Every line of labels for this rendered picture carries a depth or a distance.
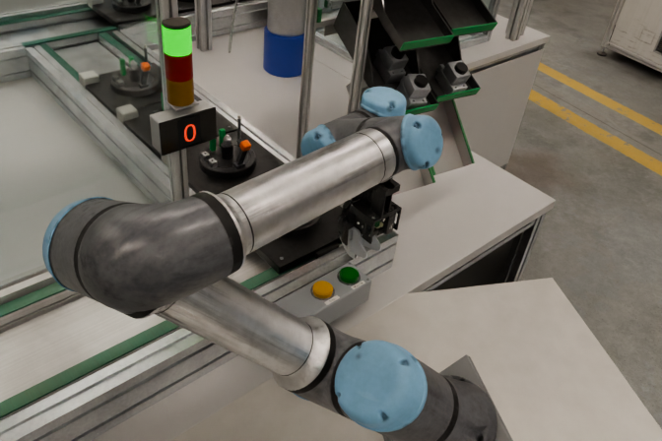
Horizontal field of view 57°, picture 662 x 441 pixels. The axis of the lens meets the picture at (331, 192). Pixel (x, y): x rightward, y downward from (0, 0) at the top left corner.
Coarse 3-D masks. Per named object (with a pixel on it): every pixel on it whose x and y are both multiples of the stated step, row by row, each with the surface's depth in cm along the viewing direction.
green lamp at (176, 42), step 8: (168, 32) 105; (176, 32) 105; (184, 32) 106; (168, 40) 106; (176, 40) 106; (184, 40) 107; (168, 48) 107; (176, 48) 107; (184, 48) 108; (176, 56) 108
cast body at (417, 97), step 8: (408, 80) 132; (416, 80) 130; (424, 80) 131; (400, 88) 135; (408, 88) 132; (416, 88) 130; (424, 88) 131; (408, 96) 133; (416, 96) 132; (424, 96) 133; (408, 104) 133; (416, 104) 133; (424, 104) 134
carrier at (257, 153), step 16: (240, 128) 152; (208, 144) 158; (224, 144) 148; (256, 144) 160; (192, 160) 151; (208, 160) 146; (224, 160) 149; (256, 160) 154; (272, 160) 154; (192, 176) 146; (208, 176) 146; (224, 176) 146; (240, 176) 147; (256, 176) 148
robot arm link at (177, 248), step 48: (336, 144) 77; (384, 144) 79; (432, 144) 82; (240, 192) 67; (288, 192) 69; (336, 192) 74; (96, 240) 61; (144, 240) 60; (192, 240) 60; (240, 240) 63; (96, 288) 61; (144, 288) 60; (192, 288) 62
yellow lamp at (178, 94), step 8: (168, 80) 112; (192, 80) 113; (168, 88) 112; (176, 88) 112; (184, 88) 112; (192, 88) 114; (168, 96) 114; (176, 96) 113; (184, 96) 113; (192, 96) 115; (176, 104) 114; (184, 104) 114
